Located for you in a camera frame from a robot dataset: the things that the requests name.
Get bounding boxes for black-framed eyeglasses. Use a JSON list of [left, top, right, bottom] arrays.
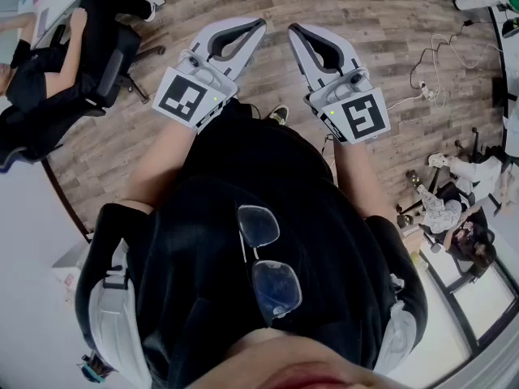
[[236, 203, 304, 320]]

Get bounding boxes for white floor cable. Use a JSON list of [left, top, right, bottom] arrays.
[[384, 32, 504, 111]]

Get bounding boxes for person's left forearm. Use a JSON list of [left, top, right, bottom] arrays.
[[119, 113, 199, 218]]

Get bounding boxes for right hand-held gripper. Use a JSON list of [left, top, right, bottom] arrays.
[[287, 23, 392, 146]]

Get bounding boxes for person's shoe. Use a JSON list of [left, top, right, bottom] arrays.
[[267, 104, 290, 126]]

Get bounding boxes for white desk with black frame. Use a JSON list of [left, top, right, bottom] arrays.
[[488, 0, 519, 160]]

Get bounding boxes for person's chin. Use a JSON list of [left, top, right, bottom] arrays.
[[190, 328, 410, 389]]

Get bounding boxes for white shoulder strap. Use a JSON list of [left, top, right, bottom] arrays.
[[372, 273, 418, 374], [87, 239, 153, 389]]

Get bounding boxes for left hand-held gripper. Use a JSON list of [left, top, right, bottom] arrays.
[[152, 16, 268, 134]]

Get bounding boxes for person's right forearm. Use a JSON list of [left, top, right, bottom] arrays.
[[331, 135, 397, 219]]

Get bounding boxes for person's black-clad torso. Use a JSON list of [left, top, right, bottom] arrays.
[[75, 97, 429, 389]]

